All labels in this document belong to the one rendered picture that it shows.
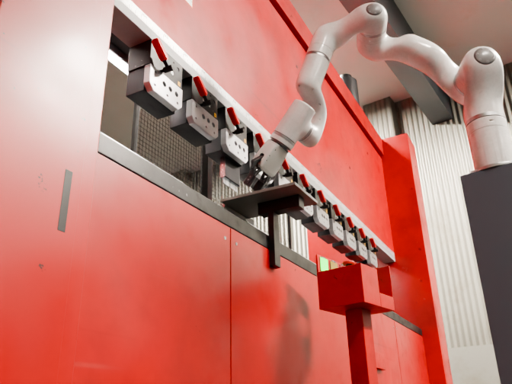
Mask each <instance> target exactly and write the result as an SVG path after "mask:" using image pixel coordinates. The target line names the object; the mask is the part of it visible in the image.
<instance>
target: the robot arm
mask: <svg viewBox="0 0 512 384"><path fill-rule="evenodd" d="M387 22H388V15H387V11H386V9H385V8H384V7H383V6H382V5H381V4H379V3H375V2H370V3H366V4H363V5H361V6H359V7H357V8H355V9H354V10H353V11H352V12H351V13H350V14H348V15H347V16H346V17H344V18H342V19H340V20H338V21H334V22H331V23H328V24H323V25H322V26H321V27H319V28H318V29H317V30H316V31H315V33H314V34H313V36H312V40H311V42H310V44H309V48H308V50H307V52H306V56H305V58H304V60H303V63H302V66H301V69H300V71H299V74H298V77H297V80H296V90H297V91H298V93H299V95H300V97H301V98H302V101H301V100H298V99H295V100H294V101H293V103H292V104H291V105H290V107H289V109H288V110H287V112H286V113H285V114H284V116H283V118H282V120H281V121H280V122H279V124H278V125H277V127H276V129H275V130H274V131H273V133H272V134H271V136H270V138H271V139H269V140H268V141H266V143H265V144H263V145H262V147H261V148H260V149H259V151H258V152H257V154H256V155H255V157H254V158H253V159H252V160H251V170H250V171H249V174H248V176H247V177H246V179H245V180H244V182H243V183H244V184H245V185H247V186H249V187H251V186H252V184H253V183H254V181H255V179H256V178H257V177H255V176H257V175H258V174H259V173H260V172H261V171H262V172H263V173H262V175H261V179H260V180H258V181H257V183H256V184H255V186H254V187H253V188H252V190H253V191H256V190H262V189H263V188H264V185H265V184H267V183H268V182H270V181H272V180H274V179H275V175H276V173H277V172H278V171H279V169H280V167H281V165H282V164H283V162H284V160H285V158H286V155H287V153H288V152H289V151H288V150H290V151H291V150H292V148H293V147H294V145H295V144H296V142H297V141H299V142H300V143H301V144H303V145H304V146H305V147H309V148H312V147H314V146H316V145H317V143H318V142H319V140H320V139H321V137H322V133H323V130H324V128H325V122H326V118H327V109H326V104H325V99H324V97H323V94H322V82H323V80H324V78H325V75H326V72H327V70H328V67H329V64H330V61H331V58H332V56H333V53H334V51H335V50H336V49H338V48H340V47H342V46H343V45H344V44H345V43H346V42H348V41H349V40H350V39H351V38H352V37H354V36H355V35H357V49H358V51H359V53H360V54H361V55H362V56H363V57H365V58H366V59H368V60H371V61H375V62H379V61H386V60H394V61H398V62H402V63H404V64H406V65H408V66H411V67H413V68H415V69H417V70H419V71H421V72H423V73H424V74H425V75H427V76H428V77H429V78H431V79H432V80H433V81H434V82H435V83H436V84H437V85H438V86H439V87H440V88H441V89H442V90H443V91H444V92H445V93H446V94H448V95H449V96H450V97H451V98H452V99H453V100H454V101H456V102H457V103H459V104H461V105H463V116H464V122H465V126H466V133H467V136H468V141H469V148H470V152H471V155H472V162H473V166H474V169H475V170H474V171H470V172H469V173H473V172H477V171H482V170H485V169H489V168H494V167H497V166H500V165H506V164H509V163H512V141H511V137H510V132H509V129H508V125H507V120H506V117H505V113H504V107H503V99H504V67H503V63H502V61H501V58H500V56H499V55H498V53H497V52H496V51H495V50H493V49H492V48H490V47H487V46H478V47H476V48H473V49H471V50H470V51H468V52H467V54H466V55H465V56H464V58H463V59H462V62H461V64H460V66H459V67H458V65H456V64H455V63H454V62H453V61H452V60H451V59H450V58H449V57H448V55H447V54H446V53H445V52H444V50H442V49H441V48H440V47H439V46H438V45H436V44H435V43H432V42H430V41H429V40H426V39H424V38H422V37H419V36H417V35H414V34H406V35H404V36H401V37H389V36H388V35H387V34H386V28H387ZM265 176H267V177H265Z"/></svg>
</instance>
